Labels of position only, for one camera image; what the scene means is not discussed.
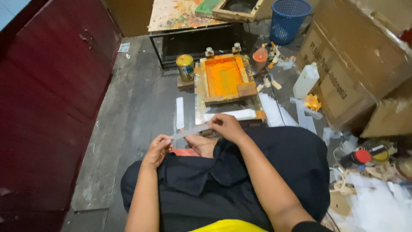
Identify person's right hand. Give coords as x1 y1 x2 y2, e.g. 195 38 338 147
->
207 113 248 144

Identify person's left hand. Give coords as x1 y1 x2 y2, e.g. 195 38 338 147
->
142 134 174 169

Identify clear plastic strip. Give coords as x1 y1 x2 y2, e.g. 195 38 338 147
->
171 124 211 140

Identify stack of white plastic strips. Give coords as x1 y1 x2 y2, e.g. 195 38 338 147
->
203 108 257 122

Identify wooden printing base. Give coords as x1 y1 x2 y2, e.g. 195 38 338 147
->
177 76 268 127

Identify person's foot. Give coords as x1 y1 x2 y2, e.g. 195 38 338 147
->
184 133 219 158

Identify white plastic strip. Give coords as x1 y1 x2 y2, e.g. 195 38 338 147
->
176 97 185 130

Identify person's black trousers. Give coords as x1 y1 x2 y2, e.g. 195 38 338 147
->
121 126 331 232

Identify gold paint can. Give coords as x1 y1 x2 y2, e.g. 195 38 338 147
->
176 54 195 82

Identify orange-capped plastic bottle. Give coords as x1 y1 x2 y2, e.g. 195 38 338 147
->
252 47 268 74

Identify orange stained rag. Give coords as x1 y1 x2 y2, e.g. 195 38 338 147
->
304 94 322 112

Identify white plastic bottle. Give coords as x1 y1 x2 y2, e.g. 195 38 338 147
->
292 62 320 100

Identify person's yellow shirt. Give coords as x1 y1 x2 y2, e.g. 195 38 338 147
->
189 219 268 232

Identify paint-stained table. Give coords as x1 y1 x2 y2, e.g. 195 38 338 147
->
147 0 255 69

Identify dark red cabinet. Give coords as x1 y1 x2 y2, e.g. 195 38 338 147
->
0 0 122 232

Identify blue plastic basket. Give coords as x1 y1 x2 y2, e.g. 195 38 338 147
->
269 0 312 46

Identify red-capped spray can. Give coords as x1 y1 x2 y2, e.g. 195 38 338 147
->
340 149 372 169

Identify large cardboard box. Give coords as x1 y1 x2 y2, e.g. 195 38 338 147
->
296 0 412 129

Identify yellow paint tin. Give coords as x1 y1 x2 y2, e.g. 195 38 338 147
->
367 144 391 163

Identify small cardboard box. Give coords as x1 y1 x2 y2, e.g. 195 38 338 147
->
361 97 412 138

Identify heap of white plastic sheets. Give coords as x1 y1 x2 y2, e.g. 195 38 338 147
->
328 171 412 232

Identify orange screen printing frame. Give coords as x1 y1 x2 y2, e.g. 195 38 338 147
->
194 53 258 105

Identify wooden screen frame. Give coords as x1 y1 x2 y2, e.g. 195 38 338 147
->
212 0 265 22

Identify green screen frame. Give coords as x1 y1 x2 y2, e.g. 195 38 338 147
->
195 0 223 18

